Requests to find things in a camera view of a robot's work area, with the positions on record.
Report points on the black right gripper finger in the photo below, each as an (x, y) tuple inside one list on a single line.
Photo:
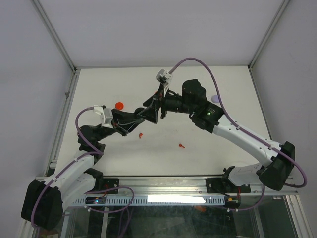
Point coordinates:
[(150, 112), (157, 95)]

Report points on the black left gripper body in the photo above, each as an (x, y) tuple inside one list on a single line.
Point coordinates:
[(120, 128)]

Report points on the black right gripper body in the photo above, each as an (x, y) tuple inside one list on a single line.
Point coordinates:
[(174, 103)]

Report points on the black earbud charging case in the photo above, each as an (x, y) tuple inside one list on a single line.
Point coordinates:
[(138, 110)]

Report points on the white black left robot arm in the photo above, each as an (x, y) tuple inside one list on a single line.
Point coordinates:
[(46, 201)]

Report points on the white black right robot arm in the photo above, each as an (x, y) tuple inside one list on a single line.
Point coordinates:
[(275, 160)]

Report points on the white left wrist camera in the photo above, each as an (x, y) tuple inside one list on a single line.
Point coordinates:
[(105, 114)]

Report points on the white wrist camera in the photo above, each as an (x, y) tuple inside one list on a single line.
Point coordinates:
[(105, 114), (164, 78)]

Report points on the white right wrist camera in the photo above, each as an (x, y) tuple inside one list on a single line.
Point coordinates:
[(164, 78)]

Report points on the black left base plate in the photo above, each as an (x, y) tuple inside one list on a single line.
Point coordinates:
[(109, 183)]

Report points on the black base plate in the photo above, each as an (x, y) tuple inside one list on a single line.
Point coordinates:
[(224, 186), (109, 183)]

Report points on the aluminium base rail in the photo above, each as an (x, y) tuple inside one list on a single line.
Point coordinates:
[(186, 185)]

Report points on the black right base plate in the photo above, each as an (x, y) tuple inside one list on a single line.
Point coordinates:
[(224, 186)]

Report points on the grey slotted cable tray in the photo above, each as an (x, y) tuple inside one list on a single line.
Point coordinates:
[(151, 200)]

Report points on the aluminium frame post left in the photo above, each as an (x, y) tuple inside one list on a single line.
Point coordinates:
[(53, 33)]

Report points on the aluminium frame post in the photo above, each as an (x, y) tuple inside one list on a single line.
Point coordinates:
[(270, 30), (53, 33)]

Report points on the aluminium frame post right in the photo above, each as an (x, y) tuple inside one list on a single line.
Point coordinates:
[(270, 30)]

